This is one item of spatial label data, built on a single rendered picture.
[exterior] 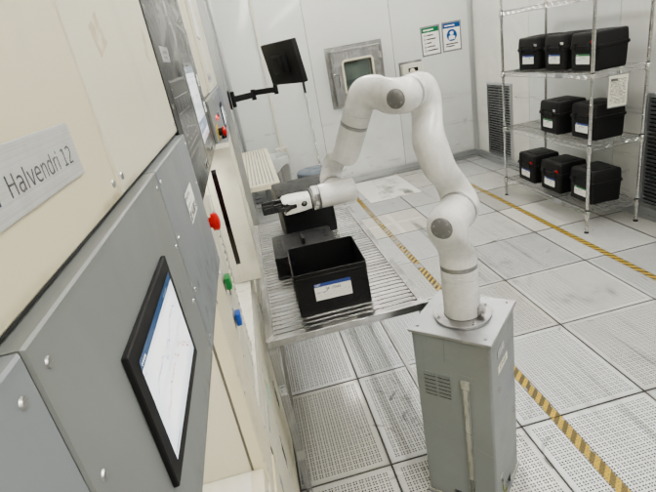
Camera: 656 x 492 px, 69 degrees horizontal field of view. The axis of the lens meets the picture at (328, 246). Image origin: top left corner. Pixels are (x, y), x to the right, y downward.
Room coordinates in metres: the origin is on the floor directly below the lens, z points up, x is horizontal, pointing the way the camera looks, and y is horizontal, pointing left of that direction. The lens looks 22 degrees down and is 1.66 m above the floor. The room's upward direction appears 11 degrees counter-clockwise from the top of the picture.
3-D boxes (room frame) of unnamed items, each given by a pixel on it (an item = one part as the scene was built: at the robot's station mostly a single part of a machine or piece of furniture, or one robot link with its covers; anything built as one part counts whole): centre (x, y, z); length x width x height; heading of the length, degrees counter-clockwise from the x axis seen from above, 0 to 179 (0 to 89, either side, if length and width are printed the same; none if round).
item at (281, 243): (2.05, 0.11, 0.83); 0.29 x 0.29 x 0.13; 5
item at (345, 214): (2.10, 0.05, 0.38); 1.30 x 0.60 x 0.76; 6
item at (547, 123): (3.92, -2.12, 0.81); 0.30 x 0.28 x 0.26; 2
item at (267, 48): (3.39, 0.21, 1.57); 0.53 x 0.40 x 0.36; 96
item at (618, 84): (3.31, -2.18, 1.05); 0.17 x 0.03 x 0.26; 96
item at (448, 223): (1.34, -0.38, 1.07); 0.19 x 0.12 x 0.24; 144
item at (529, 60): (4.25, -2.10, 1.31); 0.30 x 0.28 x 0.26; 11
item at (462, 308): (1.36, -0.40, 0.85); 0.19 x 0.19 x 0.18
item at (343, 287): (1.69, 0.02, 0.85); 0.28 x 0.28 x 0.17; 5
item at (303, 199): (1.60, 0.07, 1.19); 0.11 x 0.10 x 0.07; 97
